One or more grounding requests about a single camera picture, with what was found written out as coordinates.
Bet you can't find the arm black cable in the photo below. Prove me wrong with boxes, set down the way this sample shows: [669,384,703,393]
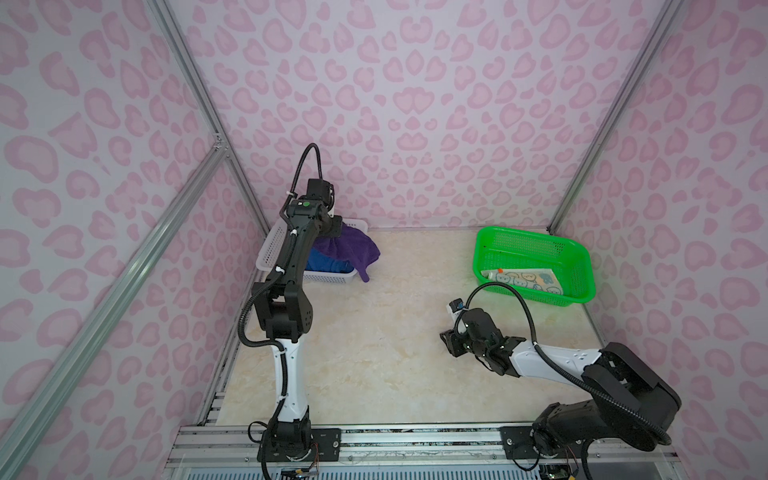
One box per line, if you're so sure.
[236,142,325,421]
[452,281,673,445]

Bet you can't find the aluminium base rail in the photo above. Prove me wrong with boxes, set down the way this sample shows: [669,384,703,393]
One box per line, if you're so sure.
[164,423,687,479]

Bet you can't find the left corner aluminium post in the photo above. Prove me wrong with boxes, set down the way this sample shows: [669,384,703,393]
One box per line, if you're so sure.
[146,0,271,235]

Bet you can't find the corner aluminium post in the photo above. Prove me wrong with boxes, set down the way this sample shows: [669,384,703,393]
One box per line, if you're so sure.
[546,0,687,235]
[146,0,271,235]

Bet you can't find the patterned towel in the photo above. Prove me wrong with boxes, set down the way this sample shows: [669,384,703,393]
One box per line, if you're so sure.
[481,268,564,295]

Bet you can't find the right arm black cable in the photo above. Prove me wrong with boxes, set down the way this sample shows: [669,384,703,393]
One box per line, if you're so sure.
[452,281,673,445]

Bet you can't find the green plastic basket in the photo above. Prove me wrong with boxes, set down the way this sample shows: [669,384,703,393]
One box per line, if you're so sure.
[472,226,596,306]

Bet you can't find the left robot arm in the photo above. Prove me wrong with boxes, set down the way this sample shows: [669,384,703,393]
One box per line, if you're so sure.
[237,178,342,465]

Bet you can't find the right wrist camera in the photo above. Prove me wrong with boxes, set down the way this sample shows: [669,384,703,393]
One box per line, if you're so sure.
[446,298,466,321]

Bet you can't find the left diagonal aluminium strut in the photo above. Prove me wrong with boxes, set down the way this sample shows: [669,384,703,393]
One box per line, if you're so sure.
[1,144,229,479]

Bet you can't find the purple towel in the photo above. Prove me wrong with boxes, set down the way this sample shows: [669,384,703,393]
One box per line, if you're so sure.
[313,223,381,283]

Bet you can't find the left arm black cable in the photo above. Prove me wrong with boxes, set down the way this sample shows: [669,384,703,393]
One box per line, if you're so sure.
[236,142,325,421]

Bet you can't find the blue towel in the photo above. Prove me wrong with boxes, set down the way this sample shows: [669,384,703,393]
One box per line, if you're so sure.
[306,249,354,274]

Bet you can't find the white plastic basket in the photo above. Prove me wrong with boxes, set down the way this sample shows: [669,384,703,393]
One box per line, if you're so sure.
[256,217,370,286]

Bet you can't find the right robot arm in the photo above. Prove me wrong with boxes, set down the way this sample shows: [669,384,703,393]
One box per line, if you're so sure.
[440,300,682,458]

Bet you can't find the right corner aluminium post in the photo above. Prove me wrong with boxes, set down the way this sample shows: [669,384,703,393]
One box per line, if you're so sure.
[546,0,687,235]

